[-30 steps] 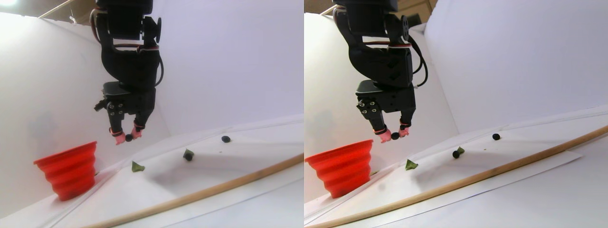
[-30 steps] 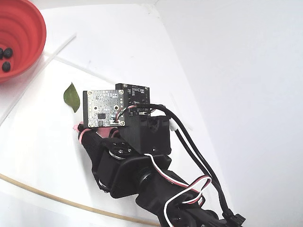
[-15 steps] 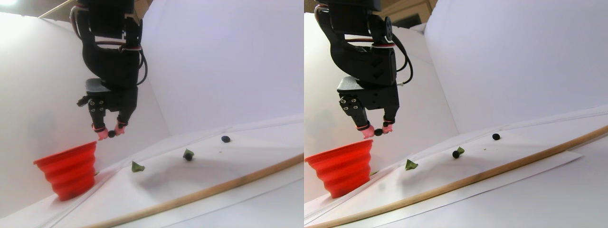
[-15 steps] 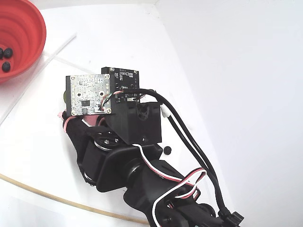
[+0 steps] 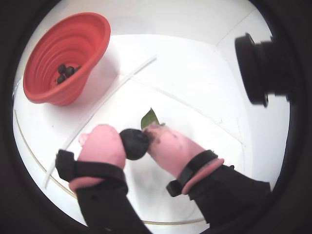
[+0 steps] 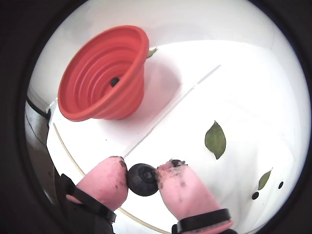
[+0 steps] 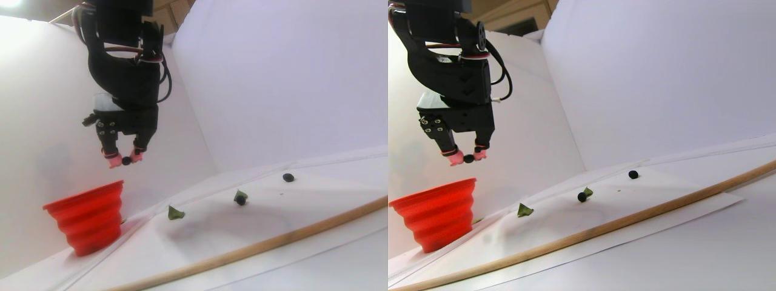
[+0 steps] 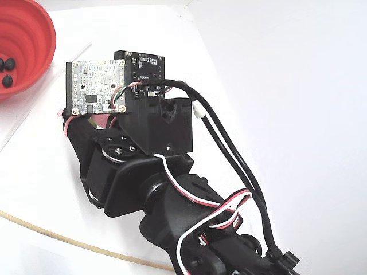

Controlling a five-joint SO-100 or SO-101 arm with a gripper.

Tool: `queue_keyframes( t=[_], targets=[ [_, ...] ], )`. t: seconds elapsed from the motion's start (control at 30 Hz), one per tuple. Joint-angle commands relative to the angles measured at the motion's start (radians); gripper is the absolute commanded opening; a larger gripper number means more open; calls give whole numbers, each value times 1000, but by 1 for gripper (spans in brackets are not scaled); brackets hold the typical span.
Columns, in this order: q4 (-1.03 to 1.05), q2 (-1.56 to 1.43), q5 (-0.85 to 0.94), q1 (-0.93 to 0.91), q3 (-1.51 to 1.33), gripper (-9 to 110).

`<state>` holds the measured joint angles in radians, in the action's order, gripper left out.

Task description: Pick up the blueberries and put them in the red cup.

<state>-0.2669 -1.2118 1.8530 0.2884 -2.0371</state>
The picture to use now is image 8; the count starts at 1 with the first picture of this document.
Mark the long thin wooden stick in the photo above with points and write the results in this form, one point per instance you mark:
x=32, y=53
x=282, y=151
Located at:
x=71, y=242

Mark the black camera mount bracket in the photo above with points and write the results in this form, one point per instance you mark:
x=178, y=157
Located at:
x=160, y=129

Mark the red collapsible silicone cup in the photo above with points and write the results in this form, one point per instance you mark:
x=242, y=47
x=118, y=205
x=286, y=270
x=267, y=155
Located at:
x=28, y=43

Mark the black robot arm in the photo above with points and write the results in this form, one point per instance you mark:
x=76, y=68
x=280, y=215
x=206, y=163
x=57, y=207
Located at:
x=183, y=217

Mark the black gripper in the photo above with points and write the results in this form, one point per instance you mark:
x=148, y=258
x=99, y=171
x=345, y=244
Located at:
x=98, y=164

